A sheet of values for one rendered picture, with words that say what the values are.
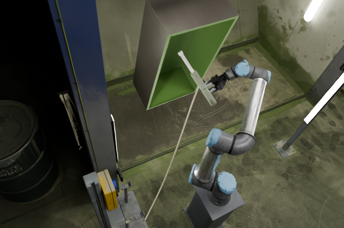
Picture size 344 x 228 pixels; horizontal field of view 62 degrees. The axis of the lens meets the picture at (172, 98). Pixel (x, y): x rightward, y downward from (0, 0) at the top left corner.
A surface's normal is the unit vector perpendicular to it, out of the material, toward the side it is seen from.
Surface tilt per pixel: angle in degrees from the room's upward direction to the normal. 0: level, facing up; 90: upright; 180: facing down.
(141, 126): 0
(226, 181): 5
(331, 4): 90
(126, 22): 57
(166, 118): 0
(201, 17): 12
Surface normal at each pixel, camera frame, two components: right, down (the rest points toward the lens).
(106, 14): 0.43, 0.28
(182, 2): 0.20, -0.45
